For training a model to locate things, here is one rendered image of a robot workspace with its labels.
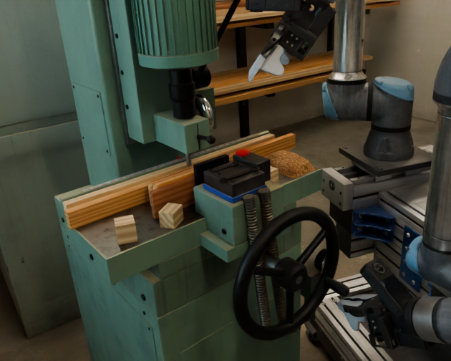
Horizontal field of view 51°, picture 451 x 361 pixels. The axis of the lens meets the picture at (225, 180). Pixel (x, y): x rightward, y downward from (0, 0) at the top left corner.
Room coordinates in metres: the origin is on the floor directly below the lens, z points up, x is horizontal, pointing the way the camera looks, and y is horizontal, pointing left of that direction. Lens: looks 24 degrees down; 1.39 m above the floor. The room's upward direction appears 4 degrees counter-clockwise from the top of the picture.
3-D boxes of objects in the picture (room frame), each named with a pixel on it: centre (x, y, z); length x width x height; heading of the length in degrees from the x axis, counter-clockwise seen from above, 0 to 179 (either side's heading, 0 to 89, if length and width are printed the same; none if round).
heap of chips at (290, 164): (1.14, -0.16, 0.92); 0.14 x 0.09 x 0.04; 37
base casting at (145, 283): (1.16, 0.16, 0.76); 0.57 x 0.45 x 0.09; 37
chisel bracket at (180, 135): (1.08, 0.10, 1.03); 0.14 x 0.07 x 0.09; 37
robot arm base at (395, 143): (1.39, -0.52, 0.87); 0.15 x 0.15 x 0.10
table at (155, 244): (0.98, 0.03, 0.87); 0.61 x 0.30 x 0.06; 127
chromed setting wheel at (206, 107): (1.25, 0.06, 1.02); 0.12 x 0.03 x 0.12; 37
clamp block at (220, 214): (0.91, -0.03, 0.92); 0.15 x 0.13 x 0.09; 127
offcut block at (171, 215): (0.87, 0.12, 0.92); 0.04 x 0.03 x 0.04; 157
